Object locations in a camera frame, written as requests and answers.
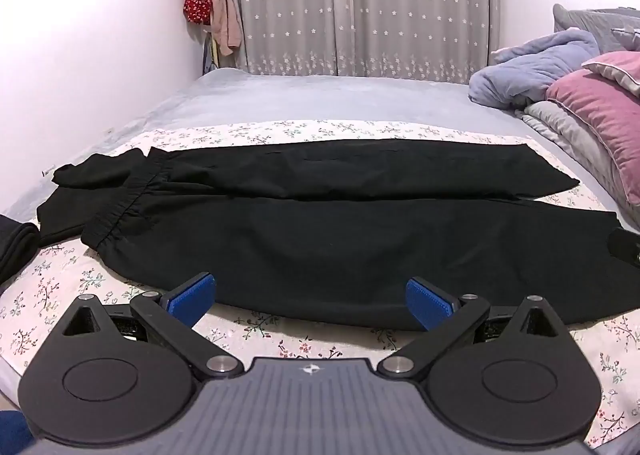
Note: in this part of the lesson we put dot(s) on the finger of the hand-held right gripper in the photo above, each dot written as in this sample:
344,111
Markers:
625,245

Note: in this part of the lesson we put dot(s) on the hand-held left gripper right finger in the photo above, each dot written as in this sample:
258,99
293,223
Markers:
422,297

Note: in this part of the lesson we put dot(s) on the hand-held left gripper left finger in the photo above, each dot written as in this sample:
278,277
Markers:
192,296

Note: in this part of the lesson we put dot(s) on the black pants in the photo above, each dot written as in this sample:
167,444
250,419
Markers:
325,245

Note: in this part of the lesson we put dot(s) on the grey quilt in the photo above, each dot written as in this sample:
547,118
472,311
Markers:
565,135

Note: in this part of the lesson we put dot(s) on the pink pillow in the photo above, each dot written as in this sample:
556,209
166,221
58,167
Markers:
600,110
620,67

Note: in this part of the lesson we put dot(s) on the crumpled black garment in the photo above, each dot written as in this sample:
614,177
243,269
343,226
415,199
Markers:
80,195

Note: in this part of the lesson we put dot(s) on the folded black garment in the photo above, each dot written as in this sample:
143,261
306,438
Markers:
15,245

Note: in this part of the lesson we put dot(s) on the floral bed sheet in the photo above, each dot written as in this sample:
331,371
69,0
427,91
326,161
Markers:
280,132

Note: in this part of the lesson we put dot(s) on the light blue blanket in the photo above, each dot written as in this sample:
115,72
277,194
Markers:
525,70

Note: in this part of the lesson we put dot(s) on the grey pillow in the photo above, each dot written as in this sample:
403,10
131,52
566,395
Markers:
600,22

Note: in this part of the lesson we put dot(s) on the dark blue cloth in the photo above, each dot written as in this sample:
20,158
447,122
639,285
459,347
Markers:
12,432

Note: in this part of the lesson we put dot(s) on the pink hanging garment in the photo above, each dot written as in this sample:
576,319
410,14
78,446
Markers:
225,20

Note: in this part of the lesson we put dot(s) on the grey star-print curtain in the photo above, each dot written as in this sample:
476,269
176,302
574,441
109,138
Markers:
350,0

